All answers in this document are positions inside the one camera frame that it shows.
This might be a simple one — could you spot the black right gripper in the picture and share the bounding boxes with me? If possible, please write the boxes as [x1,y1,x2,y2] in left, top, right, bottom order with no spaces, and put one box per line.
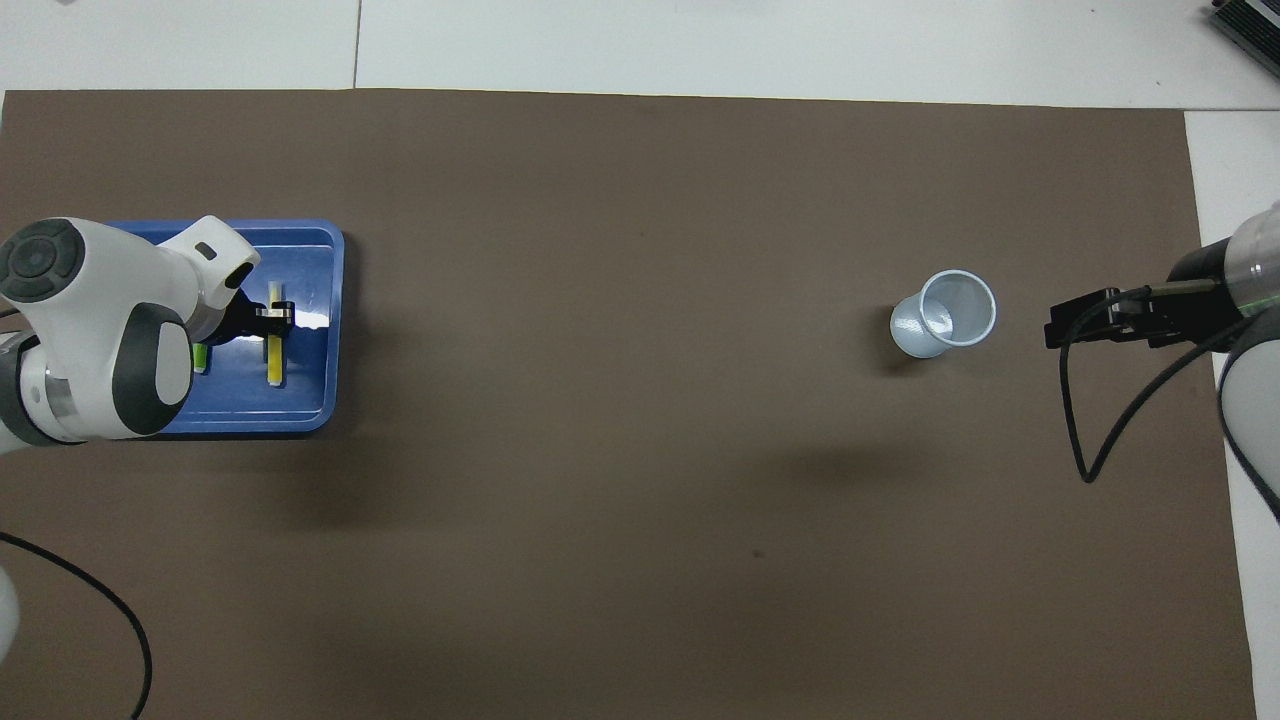
[1045,238,1246,351]

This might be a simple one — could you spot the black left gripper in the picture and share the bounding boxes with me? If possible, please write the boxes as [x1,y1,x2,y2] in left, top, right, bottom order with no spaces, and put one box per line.
[205,286,296,347]

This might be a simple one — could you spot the yellow pen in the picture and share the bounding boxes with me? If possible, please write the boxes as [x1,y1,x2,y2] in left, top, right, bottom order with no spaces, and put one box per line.
[266,281,287,389]

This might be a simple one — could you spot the blue plastic tray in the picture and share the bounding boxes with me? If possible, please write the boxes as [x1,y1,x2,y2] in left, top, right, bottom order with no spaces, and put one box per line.
[100,219,346,438]

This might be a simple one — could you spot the translucent plastic cup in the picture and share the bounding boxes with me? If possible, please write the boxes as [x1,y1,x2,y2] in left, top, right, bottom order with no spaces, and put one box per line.
[890,269,998,360]

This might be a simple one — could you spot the grey ribbed device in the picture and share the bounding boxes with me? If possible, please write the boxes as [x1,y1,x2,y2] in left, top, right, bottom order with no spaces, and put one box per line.
[1205,0,1280,53]

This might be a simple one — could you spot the brown table mat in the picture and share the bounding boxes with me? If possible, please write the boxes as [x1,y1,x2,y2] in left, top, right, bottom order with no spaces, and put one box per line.
[0,88,1259,720]

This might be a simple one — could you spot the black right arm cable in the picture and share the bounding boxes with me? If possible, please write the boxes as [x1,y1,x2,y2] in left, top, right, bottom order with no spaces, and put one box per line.
[1058,280,1251,485]

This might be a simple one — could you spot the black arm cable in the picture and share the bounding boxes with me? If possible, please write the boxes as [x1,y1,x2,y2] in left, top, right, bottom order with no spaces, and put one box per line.
[1058,280,1251,485]
[0,533,154,720]

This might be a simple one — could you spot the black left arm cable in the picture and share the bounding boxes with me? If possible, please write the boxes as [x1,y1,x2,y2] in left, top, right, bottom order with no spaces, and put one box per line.
[0,533,154,720]

